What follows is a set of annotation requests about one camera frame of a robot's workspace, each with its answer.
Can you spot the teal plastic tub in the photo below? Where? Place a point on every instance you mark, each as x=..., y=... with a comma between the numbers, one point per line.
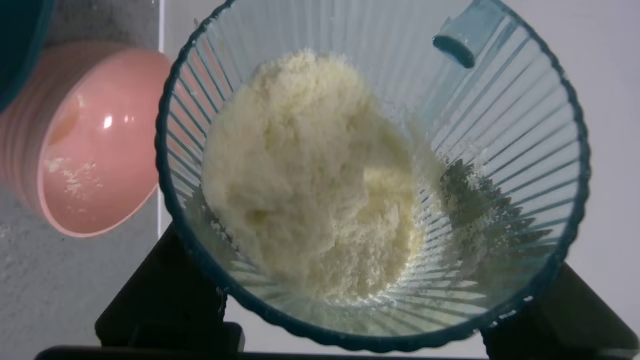
x=20, y=45

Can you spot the white powder heap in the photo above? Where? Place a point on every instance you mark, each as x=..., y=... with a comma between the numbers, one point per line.
x=310, y=180

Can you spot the clear ribbed cup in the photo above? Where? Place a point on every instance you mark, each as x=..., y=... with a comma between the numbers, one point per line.
x=510, y=125

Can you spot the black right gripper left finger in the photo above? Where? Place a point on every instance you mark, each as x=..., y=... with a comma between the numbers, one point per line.
x=160, y=300

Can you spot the pink bowl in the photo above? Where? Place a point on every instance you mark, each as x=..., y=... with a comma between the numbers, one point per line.
x=100, y=165

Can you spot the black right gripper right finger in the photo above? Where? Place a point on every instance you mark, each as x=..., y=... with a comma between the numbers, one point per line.
x=575, y=320

